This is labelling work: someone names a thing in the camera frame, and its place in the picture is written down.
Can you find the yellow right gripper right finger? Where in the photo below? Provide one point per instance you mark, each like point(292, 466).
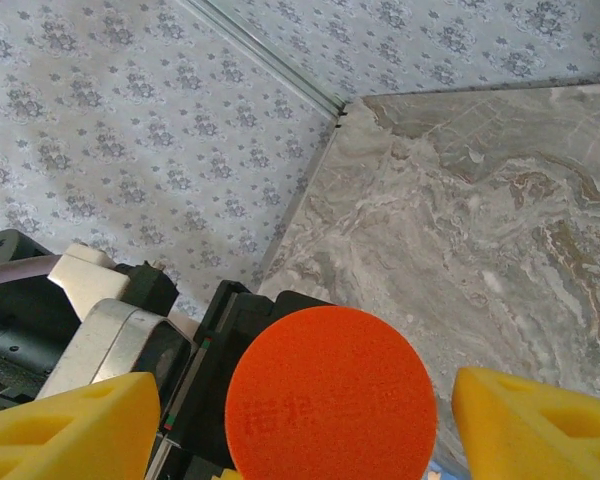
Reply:
point(520, 430)

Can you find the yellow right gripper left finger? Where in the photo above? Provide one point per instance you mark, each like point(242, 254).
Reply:
point(80, 440)

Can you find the blue transparent pill organizer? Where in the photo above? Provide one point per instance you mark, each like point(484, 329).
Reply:
point(447, 472)

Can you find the orange bottle cap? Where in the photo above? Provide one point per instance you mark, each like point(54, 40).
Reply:
point(330, 390)

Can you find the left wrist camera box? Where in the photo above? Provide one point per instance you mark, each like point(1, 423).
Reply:
point(115, 340)

